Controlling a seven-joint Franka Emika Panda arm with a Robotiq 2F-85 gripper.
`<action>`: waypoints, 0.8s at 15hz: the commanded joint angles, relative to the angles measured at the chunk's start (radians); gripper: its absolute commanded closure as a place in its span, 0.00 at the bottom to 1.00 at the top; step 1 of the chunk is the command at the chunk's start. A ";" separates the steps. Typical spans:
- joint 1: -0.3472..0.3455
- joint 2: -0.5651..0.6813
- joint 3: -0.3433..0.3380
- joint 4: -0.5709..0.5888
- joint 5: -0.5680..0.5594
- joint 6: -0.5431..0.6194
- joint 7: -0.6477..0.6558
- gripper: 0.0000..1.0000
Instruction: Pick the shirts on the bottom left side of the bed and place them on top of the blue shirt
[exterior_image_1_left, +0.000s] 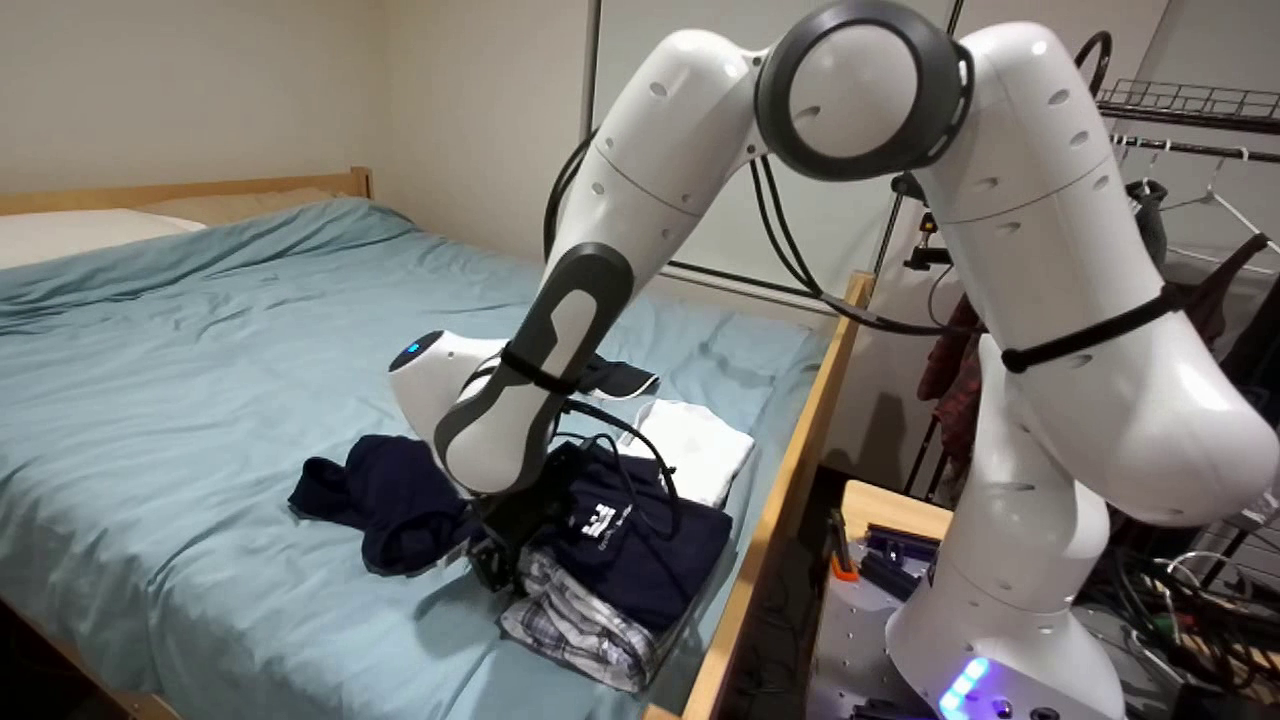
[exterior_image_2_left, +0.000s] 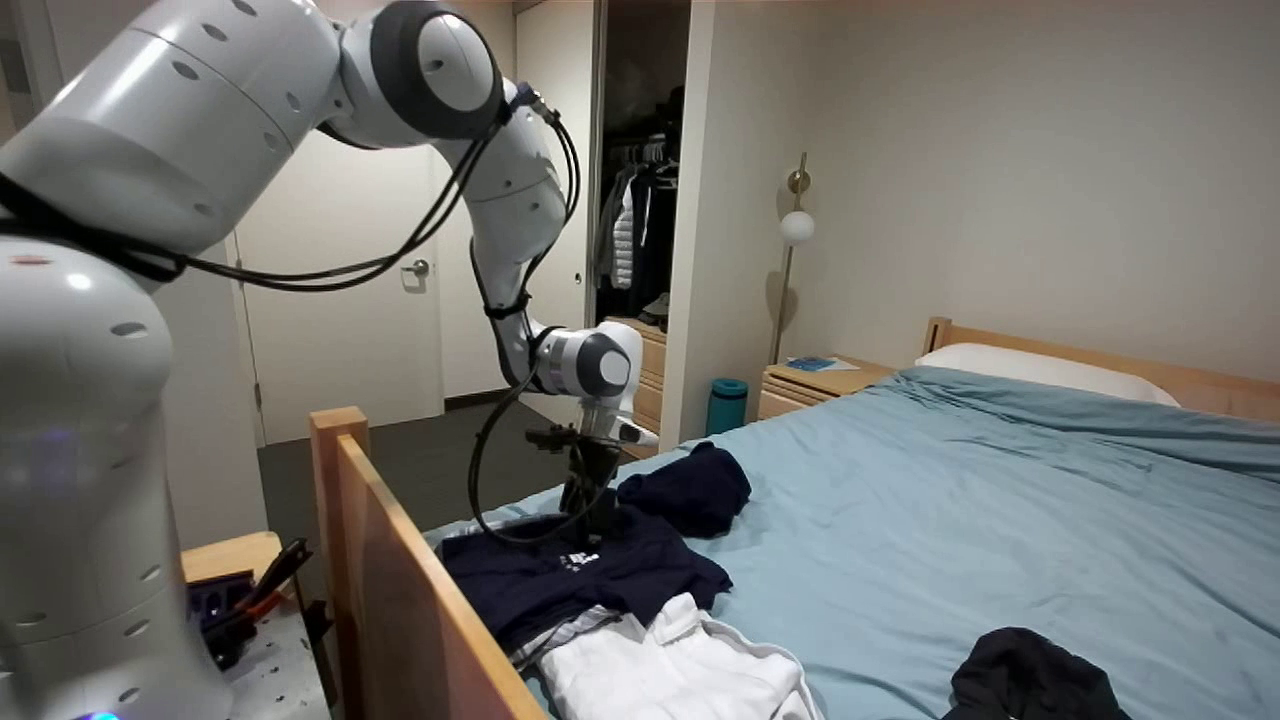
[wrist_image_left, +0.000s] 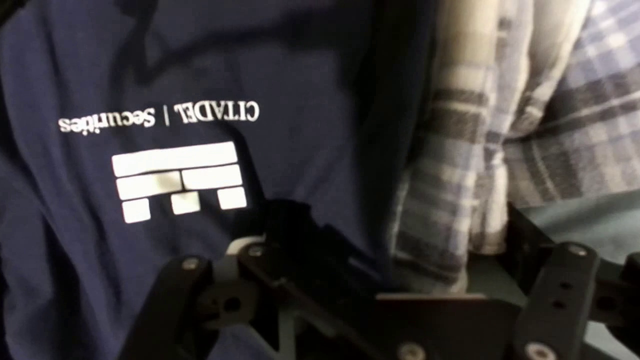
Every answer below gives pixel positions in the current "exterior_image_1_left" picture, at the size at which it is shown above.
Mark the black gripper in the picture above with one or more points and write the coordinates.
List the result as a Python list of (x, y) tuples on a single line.
[(514, 525)]

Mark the plaid checked shirt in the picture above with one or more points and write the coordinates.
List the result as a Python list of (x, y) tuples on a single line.
[(577, 630)]

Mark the navy blue printed shirt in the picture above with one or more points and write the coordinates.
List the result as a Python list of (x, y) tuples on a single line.
[(629, 542)]

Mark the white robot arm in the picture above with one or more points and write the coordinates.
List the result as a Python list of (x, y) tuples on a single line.
[(1097, 389)]

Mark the white folded shirt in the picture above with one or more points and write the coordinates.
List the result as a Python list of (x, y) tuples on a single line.
[(693, 447)]

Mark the light blue bed sheet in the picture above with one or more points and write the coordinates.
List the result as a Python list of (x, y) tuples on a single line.
[(202, 403)]

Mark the small wooden side table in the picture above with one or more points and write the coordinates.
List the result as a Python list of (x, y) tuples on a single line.
[(869, 505)]

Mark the white window blind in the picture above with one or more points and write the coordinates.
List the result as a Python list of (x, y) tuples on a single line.
[(846, 92)]

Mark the metal clothes rack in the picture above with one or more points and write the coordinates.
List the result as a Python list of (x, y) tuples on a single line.
[(1223, 124)]

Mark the wooden bed frame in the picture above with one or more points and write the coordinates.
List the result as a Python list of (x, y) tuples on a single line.
[(781, 493)]

